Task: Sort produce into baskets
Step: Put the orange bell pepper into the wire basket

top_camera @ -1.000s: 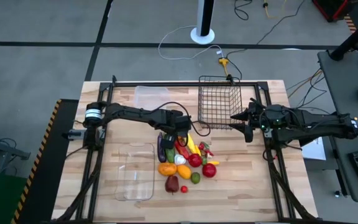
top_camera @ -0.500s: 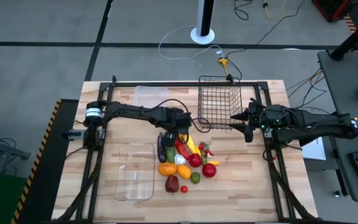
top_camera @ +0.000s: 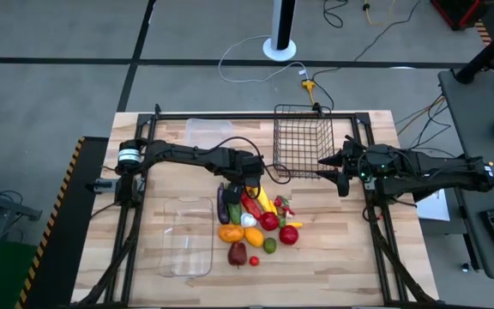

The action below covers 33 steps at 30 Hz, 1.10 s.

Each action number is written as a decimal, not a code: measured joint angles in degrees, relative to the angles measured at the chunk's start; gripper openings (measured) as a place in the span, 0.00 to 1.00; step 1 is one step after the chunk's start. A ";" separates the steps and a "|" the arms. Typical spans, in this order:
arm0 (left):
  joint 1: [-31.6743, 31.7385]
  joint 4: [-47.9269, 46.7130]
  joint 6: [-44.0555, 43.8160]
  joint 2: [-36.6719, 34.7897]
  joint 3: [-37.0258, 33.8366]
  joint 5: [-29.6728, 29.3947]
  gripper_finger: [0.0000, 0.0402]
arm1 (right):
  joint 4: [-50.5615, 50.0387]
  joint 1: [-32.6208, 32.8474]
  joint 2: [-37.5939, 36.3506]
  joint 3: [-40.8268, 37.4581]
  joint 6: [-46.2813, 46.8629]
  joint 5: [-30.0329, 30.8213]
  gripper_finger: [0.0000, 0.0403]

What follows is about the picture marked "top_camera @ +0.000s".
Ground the red black case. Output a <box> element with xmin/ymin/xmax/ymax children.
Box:
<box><xmin>430</xmin><ymin>0</ymin><xmax>494</xmax><ymax>32</ymax></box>

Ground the white paper sheet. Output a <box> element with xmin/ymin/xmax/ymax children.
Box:
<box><xmin>416</xmin><ymin>188</ymin><xmax>451</xmax><ymax>222</ymax></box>

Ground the orange bell pepper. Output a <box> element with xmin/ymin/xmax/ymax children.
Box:
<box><xmin>217</xmin><ymin>223</ymin><xmax>245</xmax><ymax>245</ymax></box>

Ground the grey side desk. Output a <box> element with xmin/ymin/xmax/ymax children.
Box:
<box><xmin>437</xmin><ymin>68</ymin><xmax>494</xmax><ymax>280</ymax></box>

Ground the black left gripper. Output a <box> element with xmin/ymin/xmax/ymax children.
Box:
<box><xmin>222</xmin><ymin>148</ymin><xmax>266</xmax><ymax>205</ymax></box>

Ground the dark red apple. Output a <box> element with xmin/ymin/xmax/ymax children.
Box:
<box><xmin>227</xmin><ymin>241</ymin><xmax>248</xmax><ymax>268</ymax></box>

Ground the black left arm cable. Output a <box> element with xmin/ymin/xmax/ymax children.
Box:
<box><xmin>199</xmin><ymin>136</ymin><xmax>293</xmax><ymax>186</ymax></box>

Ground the yellow power plug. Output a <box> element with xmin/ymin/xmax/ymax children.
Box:
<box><xmin>301</xmin><ymin>78</ymin><xmax>316</xmax><ymax>104</ymax></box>

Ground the yellow floor cable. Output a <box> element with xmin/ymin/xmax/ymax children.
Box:
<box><xmin>362</xmin><ymin>0</ymin><xmax>398</xmax><ymax>27</ymax></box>

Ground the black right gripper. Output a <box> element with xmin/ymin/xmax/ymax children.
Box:
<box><xmin>315</xmin><ymin>136</ymin><xmax>379</xmax><ymax>198</ymax></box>

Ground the coiled black cable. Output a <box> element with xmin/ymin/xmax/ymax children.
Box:
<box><xmin>322</xmin><ymin>0</ymin><xmax>350</xmax><ymax>29</ymax></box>

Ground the clear plastic bin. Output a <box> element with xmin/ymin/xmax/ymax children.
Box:
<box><xmin>159</xmin><ymin>196</ymin><xmax>215</xmax><ymax>278</ymax></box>

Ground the long red pepper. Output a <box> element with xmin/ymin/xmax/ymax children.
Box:
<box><xmin>240</xmin><ymin>191</ymin><xmax>263</xmax><ymax>221</ymax></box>

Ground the white floor cable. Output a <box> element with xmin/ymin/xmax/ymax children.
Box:
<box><xmin>217</xmin><ymin>33</ymin><xmax>310</xmax><ymax>83</ymax></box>

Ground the red tomato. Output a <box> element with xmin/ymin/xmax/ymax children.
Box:
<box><xmin>259</xmin><ymin>211</ymin><xmax>280</xmax><ymax>232</ymax></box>

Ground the white black pole stand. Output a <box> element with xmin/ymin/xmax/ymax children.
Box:
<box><xmin>262</xmin><ymin>0</ymin><xmax>298</xmax><ymax>62</ymax></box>

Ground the frosted plastic container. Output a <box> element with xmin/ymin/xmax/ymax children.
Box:
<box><xmin>184</xmin><ymin>118</ymin><xmax>234</xmax><ymax>150</ymax></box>

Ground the orange citrus fruit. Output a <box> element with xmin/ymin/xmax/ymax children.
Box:
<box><xmin>244</xmin><ymin>227</ymin><xmax>265</xmax><ymax>248</ymax></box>

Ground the black aluminium table frame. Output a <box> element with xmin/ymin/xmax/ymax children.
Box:
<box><xmin>70</xmin><ymin>102</ymin><xmax>439</xmax><ymax>308</ymax></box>

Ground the black hazard striped platform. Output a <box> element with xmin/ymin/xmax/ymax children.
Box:
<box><xmin>15</xmin><ymin>136</ymin><xmax>110</xmax><ymax>309</ymax></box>

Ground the black wire basket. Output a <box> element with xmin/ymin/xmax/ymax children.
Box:
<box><xmin>272</xmin><ymin>104</ymin><xmax>336</xmax><ymax>179</ymax></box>

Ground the green cucumber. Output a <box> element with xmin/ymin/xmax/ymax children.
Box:
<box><xmin>226</xmin><ymin>184</ymin><xmax>243</xmax><ymax>226</ymax></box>

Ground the grey metal stand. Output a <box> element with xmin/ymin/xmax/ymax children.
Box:
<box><xmin>0</xmin><ymin>173</ymin><xmax>43</xmax><ymax>241</ymax></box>

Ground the purple eggplant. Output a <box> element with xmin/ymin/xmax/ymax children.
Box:
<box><xmin>216</xmin><ymin>182</ymin><xmax>231</xmax><ymax>225</ymax></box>

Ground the black floor cable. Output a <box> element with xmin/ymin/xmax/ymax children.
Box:
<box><xmin>310</xmin><ymin>0</ymin><xmax>422</xmax><ymax>111</ymax></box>

